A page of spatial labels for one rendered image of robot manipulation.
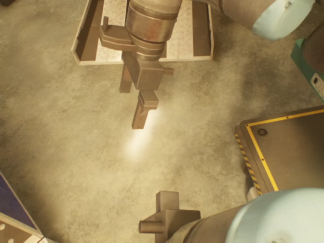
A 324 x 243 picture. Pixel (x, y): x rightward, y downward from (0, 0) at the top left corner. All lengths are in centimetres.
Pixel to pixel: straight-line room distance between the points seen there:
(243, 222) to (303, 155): 94
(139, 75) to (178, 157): 93
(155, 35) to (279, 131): 77
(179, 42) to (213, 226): 178
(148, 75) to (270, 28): 22
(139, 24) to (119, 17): 169
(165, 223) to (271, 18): 33
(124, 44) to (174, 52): 139
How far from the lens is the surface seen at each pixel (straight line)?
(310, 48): 80
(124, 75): 65
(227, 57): 189
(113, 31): 52
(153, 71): 50
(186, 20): 207
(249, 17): 47
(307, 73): 84
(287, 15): 46
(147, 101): 49
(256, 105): 162
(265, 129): 113
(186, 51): 188
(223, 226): 20
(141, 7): 48
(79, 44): 204
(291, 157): 109
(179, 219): 35
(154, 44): 51
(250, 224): 17
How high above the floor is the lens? 123
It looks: 54 degrees down
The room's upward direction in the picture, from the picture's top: 9 degrees counter-clockwise
